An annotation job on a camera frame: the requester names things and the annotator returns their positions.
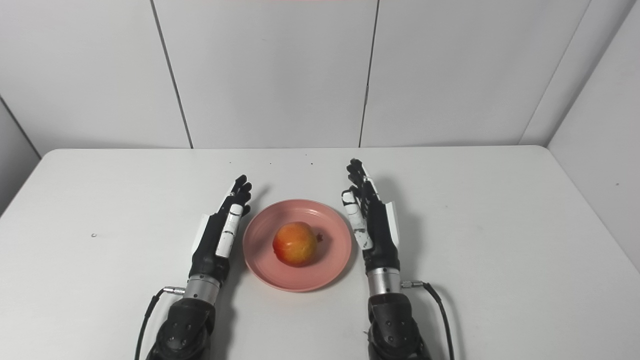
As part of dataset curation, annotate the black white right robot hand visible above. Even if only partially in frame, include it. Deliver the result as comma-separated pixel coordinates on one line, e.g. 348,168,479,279
341,158,401,274

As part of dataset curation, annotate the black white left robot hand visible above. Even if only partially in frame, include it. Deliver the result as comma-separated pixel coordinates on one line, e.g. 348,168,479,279
188,174,253,283

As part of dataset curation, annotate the pink round plate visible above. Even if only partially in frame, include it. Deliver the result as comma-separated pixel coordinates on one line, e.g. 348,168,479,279
242,199,354,293

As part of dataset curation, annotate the red yellow pomegranate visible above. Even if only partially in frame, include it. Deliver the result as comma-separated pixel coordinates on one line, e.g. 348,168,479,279
272,221,324,267

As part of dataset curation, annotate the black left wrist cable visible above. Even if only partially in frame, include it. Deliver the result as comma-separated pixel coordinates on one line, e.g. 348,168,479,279
134,286,187,360

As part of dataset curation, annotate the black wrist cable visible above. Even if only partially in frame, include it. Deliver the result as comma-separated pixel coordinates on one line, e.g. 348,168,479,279
401,280,456,360
134,286,187,360

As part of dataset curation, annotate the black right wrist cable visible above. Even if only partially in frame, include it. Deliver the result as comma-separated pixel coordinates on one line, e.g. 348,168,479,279
401,280,456,360

